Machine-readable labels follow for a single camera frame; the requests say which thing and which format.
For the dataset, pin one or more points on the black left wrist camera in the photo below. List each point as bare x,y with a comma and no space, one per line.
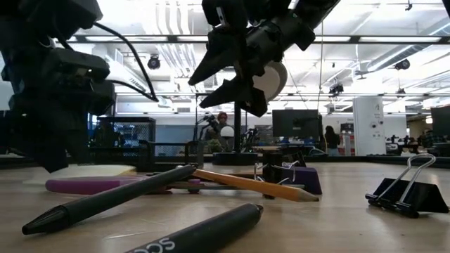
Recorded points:
77,65

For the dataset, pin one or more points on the yellow wooden pencil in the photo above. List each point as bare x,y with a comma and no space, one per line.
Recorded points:
253,185

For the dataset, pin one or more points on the black mesh desk organizer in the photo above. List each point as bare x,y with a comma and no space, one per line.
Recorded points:
126,121

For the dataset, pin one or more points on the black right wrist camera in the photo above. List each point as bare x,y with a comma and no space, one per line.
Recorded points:
225,14

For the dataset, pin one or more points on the person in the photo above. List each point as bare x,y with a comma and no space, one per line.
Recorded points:
222,116
331,140

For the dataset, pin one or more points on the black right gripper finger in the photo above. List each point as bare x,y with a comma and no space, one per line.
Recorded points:
225,52
242,93

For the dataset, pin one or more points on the white pillar with signs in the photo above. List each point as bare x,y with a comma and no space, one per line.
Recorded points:
369,126

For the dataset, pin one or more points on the yellow sticky notes pad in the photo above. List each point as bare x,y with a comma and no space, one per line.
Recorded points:
88,170

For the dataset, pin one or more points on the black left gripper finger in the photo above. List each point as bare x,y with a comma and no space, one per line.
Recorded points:
78,149
52,156

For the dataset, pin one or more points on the black binder clip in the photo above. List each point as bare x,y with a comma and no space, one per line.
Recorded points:
415,196
295,158
272,168

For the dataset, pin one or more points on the white globe lamp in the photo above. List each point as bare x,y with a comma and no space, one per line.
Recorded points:
227,131

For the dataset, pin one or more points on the black pen with white print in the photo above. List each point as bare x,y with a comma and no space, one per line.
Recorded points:
211,232

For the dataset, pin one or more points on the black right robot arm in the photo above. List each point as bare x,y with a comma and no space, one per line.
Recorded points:
316,8

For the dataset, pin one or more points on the black screen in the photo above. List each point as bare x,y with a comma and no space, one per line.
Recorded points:
441,121

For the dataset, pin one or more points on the white tape roll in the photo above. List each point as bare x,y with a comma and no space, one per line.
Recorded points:
272,81

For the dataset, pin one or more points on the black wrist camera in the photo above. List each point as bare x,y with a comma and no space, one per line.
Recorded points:
77,65
225,14

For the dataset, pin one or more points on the black monitor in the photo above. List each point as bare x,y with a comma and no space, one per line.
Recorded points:
295,123

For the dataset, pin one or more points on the blue rectangular eraser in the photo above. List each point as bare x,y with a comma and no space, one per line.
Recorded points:
306,179

